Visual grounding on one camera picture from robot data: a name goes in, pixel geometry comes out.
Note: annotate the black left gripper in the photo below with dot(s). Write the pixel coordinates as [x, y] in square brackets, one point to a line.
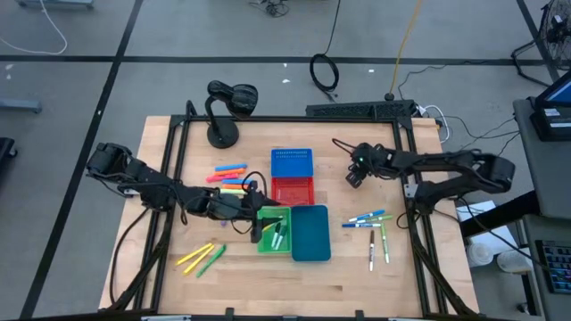
[241, 205]

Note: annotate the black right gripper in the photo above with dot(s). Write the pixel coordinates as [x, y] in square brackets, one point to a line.
[370, 160]

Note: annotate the small yellow marker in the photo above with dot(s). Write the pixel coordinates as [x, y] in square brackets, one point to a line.
[269, 226]

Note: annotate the small green dry-erase marker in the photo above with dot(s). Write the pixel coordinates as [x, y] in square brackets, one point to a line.
[275, 234]

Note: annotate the blue highlighter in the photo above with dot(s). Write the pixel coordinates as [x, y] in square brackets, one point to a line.
[236, 182]
[230, 167]

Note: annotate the orange highlighter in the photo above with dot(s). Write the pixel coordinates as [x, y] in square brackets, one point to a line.
[229, 171]
[232, 186]

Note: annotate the blue white dry-erase marker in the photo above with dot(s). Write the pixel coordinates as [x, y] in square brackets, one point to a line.
[361, 225]
[366, 215]

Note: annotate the pink highlighter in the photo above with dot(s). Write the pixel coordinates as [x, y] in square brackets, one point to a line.
[221, 178]

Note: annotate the long green marker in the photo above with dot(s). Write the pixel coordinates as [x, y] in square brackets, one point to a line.
[211, 260]

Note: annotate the black white dry-erase marker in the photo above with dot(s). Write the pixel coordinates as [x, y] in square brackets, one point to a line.
[371, 249]

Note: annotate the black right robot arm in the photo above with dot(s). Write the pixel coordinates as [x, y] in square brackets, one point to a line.
[464, 169]

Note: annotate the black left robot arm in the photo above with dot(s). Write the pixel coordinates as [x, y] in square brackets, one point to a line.
[147, 178]

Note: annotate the red slotted plastic basket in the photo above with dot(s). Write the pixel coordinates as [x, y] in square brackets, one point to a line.
[292, 191]

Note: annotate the green slotted plastic basket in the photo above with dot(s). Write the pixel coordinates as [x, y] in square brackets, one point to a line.
[267, 243]

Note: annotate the teal plastic bin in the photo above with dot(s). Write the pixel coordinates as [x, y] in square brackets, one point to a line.
[311, 234]

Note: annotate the blue slotted plastic basket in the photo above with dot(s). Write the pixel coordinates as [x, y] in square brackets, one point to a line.
[292, 165]

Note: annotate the black perforated control box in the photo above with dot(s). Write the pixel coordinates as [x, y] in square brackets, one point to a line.
[357, 110]

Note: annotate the black desk lamp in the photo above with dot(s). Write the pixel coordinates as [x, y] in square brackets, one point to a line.
[223, 134]

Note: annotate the black table clamp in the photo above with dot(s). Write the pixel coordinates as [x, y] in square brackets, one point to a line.
[229, 313]
[359, 314]

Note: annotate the white paper sheet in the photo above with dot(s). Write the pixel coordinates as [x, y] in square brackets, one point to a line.
[473, 211]

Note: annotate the black desk beam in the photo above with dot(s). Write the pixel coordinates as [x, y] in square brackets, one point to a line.
[499, 214]

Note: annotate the white paper cup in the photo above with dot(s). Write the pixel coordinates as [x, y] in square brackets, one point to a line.
[479, 254]

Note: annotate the white bowl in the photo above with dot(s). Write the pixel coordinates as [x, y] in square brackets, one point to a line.
[513, 261]

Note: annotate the gray desk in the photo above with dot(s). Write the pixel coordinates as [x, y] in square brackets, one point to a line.
[548, 178]

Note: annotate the black labelled device box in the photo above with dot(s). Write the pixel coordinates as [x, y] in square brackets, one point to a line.
[551, 127]

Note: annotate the computer monitor blue screen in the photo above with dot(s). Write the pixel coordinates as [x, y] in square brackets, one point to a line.
[560, 93]

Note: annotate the black keyboard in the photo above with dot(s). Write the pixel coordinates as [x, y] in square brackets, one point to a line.
[560, 267]

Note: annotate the black floor fan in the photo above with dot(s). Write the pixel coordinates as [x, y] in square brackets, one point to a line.
[555, 27]

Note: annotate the gray floor foot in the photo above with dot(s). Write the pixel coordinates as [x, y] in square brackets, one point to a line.
[20, 106]

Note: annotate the black chair base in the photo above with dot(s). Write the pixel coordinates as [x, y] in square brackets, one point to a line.
[5, 149]

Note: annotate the gray cart base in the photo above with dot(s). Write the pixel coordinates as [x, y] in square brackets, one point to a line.
[53, 3]

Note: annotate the silver metal bracket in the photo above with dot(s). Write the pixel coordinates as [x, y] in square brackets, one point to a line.
[165, 318]

